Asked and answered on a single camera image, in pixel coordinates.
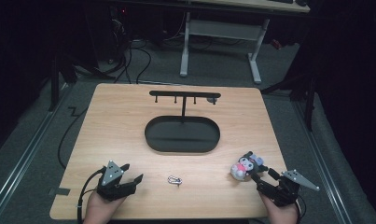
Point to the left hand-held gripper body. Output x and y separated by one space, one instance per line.
114 186

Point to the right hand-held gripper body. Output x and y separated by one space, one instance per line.
282 191

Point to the black and grey plush toy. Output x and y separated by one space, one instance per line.
243 168

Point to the person's right hand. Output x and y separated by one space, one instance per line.
282 214

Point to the person's left hand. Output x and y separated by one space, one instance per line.
100 210

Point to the black tape patch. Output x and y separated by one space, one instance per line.
62 191

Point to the black stand leg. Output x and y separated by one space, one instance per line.
55 84
308 102

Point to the small grey round object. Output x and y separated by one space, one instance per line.
212 100

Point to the metal floor rail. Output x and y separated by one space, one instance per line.
325 168
24 161

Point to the white frame desk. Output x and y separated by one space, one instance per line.
223 29

